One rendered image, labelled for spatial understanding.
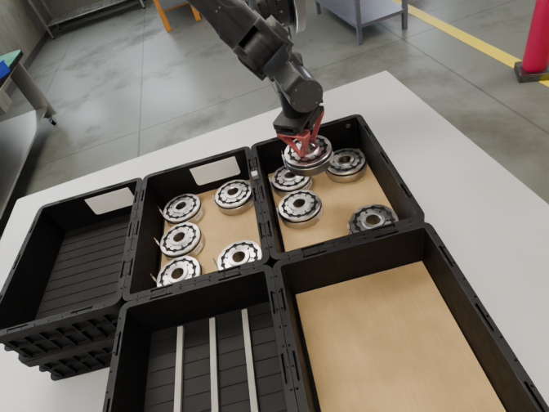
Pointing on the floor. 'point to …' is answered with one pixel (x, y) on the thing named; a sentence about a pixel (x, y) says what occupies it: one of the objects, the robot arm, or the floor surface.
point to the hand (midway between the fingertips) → (306, 145)
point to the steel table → (72, 12)
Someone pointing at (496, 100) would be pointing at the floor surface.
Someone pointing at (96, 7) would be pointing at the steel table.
